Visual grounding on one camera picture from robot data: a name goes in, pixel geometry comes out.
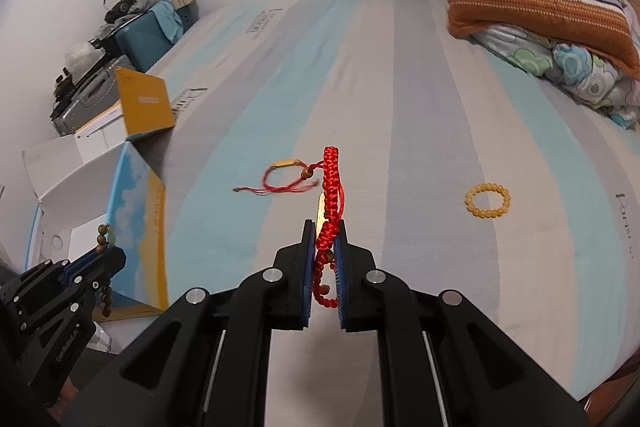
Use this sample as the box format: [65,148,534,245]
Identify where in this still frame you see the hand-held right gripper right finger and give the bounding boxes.
[334,227,591,427]

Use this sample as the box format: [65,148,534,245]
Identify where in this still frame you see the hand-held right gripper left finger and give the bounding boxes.
[57,218,317,427]

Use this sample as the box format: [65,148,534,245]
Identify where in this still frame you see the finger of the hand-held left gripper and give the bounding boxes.
[30,249,108,283]
[65,247,127,308]

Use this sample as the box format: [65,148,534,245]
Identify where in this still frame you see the green brown bead bracelet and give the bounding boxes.
[95,223,120,317]

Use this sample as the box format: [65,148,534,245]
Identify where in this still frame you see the blue and yellow cardboard box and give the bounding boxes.
[22,67,177,323]

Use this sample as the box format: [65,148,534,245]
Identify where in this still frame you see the red braided bracelet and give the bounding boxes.
[300,146,347,310]

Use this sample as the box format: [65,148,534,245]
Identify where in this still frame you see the person's left hand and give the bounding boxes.
[52,379,81,410]

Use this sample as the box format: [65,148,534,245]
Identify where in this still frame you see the grey suitcase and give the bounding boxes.
[50,54,136,135]

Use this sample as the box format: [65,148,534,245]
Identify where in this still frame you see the striped bedsheet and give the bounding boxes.
[95,0,640,400]

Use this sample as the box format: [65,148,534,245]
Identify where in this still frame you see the white plastic bag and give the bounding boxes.
[65,44,103,70]

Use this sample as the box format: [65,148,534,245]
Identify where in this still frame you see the teal suitcase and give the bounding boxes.
[115,2,196,72]

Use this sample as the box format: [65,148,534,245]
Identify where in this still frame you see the teal cloth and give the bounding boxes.
[150,1,183,42]

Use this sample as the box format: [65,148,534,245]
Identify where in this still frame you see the black bundle of gear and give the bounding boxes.
[102,0,138,25]

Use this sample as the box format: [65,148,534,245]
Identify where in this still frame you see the floral quilt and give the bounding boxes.
[470,2,640,131]

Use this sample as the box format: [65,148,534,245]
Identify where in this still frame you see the red string bracelet gold tube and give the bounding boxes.
[232,159,313,196]

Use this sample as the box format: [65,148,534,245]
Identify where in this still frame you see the yellow bead bracelet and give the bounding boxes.
[464,183,513,219]

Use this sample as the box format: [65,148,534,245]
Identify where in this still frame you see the wooden bed frame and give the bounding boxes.
[582,364,638,427]

